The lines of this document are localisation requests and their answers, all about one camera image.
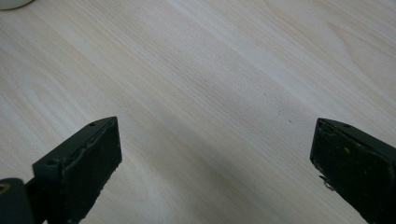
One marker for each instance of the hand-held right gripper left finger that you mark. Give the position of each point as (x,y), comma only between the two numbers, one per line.
(84,168)

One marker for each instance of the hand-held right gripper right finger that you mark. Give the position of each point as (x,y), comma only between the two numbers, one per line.
(358,168)

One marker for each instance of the white plastic basket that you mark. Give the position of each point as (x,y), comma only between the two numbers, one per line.
(11,3)

